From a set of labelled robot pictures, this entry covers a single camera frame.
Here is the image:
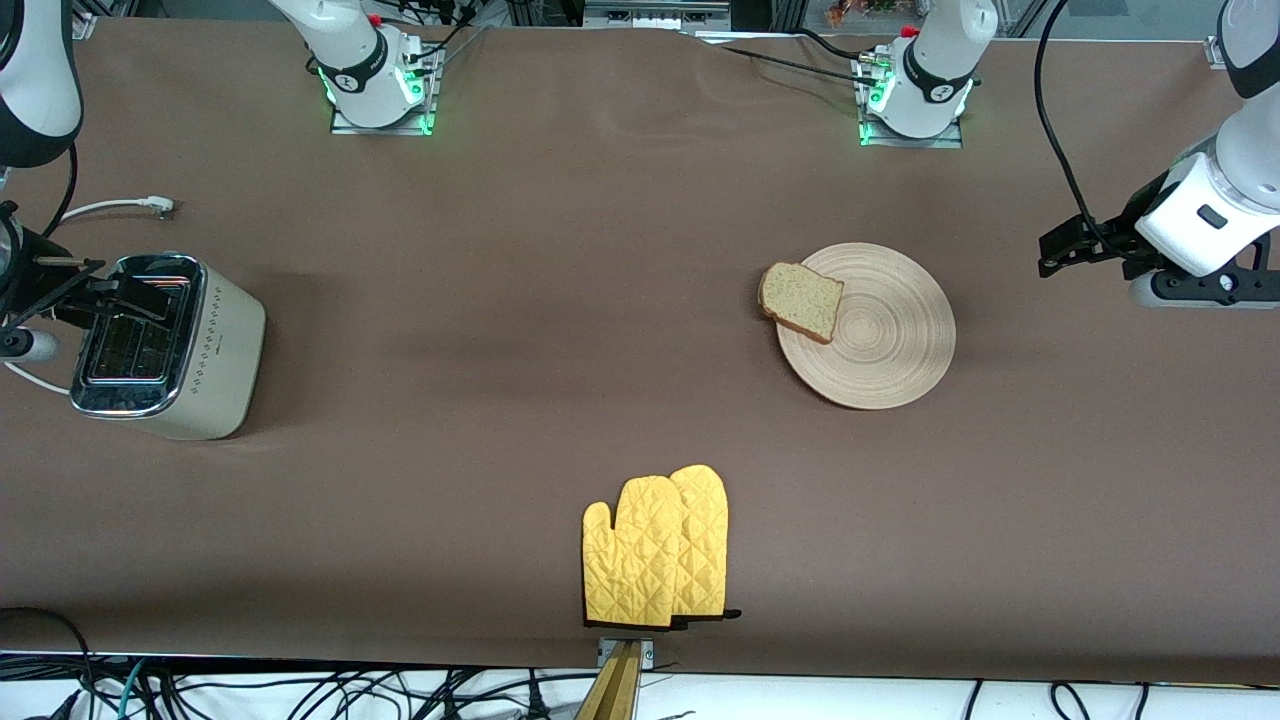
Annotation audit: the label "black looped floor cable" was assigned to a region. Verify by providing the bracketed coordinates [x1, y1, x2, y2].
[0, 606, 94, 720]

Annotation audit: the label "beige and chrome toaster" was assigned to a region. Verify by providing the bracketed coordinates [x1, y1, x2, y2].
[68, 250, 268, 442]

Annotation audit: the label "black cable on tabletop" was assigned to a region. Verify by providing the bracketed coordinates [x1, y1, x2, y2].
[715, 42, 883, 89]

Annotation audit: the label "slice of seeded bread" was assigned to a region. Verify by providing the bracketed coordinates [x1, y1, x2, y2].
[758, 262, 846, 346]

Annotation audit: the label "round wooden plate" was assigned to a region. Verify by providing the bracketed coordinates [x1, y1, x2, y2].
[775, 242, 958, 411]

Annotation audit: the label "black base connector cables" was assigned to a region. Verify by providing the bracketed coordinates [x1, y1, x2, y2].
[393, 0, 491, 63]

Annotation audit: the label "teal floor cable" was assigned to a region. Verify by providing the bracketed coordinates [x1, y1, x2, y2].
[113, 657, 153, 720]

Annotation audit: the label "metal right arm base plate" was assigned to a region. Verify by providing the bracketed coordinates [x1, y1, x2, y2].
[329, 45, 442, 137]

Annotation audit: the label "grey aluminium frame unit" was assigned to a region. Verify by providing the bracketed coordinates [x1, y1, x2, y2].
[583, 0, 732, 32]

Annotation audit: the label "colourful background object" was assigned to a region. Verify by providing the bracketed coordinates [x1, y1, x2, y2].
[824, 0, 907, 27]

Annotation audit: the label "yellow quilted oven mitt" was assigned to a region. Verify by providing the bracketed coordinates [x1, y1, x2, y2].
[582, 476, 691, 630]
[668, 464, 744, 624]

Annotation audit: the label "white toaster power cord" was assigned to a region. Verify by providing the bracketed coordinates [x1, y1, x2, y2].
[0, 196, 177, 396]

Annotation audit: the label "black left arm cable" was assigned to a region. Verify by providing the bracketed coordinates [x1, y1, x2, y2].
[1033, 0, 1141, 263]

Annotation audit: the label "yellow wooden beam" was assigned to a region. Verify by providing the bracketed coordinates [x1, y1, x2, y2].
[574, 643, 642, 720]

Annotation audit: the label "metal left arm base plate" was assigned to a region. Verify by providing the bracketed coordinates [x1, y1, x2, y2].
[857, 55, 967, 150]

